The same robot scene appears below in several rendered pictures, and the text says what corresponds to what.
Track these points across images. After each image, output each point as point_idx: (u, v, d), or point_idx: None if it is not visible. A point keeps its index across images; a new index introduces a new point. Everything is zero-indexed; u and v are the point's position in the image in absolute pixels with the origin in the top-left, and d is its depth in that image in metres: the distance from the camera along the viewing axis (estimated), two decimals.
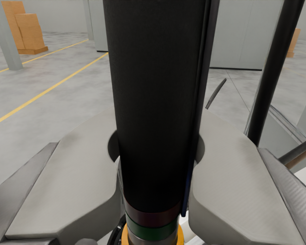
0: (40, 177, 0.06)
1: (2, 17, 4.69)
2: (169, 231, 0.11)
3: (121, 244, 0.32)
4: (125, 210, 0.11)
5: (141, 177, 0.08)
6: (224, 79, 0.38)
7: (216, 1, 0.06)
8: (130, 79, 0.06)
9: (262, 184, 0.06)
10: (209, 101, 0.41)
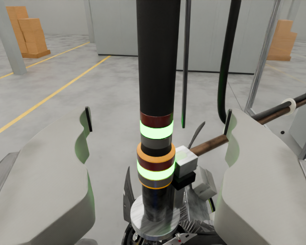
0: (3, 189, 0.06)
1: (7, 24, 4.85)
2: (166, 133, 0.19)
3: (133, 237, 0.49)
4: (141, 123, 0.19)
5: (151, 92, 0.17)
6: (204, 123, 0.55)
7: (189, 3, 0.14)
8: (148, 37, 0.15)
9: (299, 198, 0.06)
10: (194, 136, 0.58)
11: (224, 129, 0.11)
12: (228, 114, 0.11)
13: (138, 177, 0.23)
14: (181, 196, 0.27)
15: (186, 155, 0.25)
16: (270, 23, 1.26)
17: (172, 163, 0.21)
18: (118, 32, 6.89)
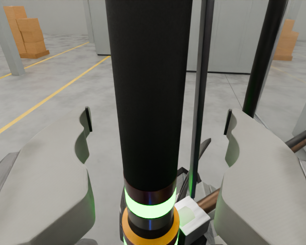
0: (3, 189, 0.06)
1: (5, 24, 4.78)
2: (165, 209, 0.12)
3: None
4: (125, 191, 0.12)
5: (139, 157, 0.10)
6: None
7: (212, 1, 0.07)
8: (129, 68, 0.07)
9: (299, 198, 0.06)
10: None
11: (224, 129, 0.11)
12: (228, 114, 0.11)
13: None
14: None
15: (194, 215, 0.18)
16: None
17: (174, 242, 0.14)
18: None
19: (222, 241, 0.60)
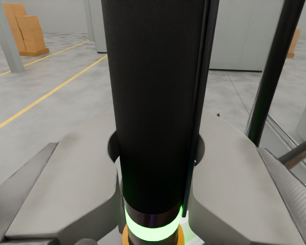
0: (40, 177, 0.06)
1: (4, 21, 4.73)
2: (169, 231, 0.11)
3: None
4: (125, 211, 0.11)
5: (141, 178, 0.08)
6: None
7: (215, 1, 0.06)
8: (129, 80, 0.06)
9: (262, 184, 0.06)
10: None
11: None
12: None
13: None
14: None
15: None
16: None
17: None
18: None
19: None
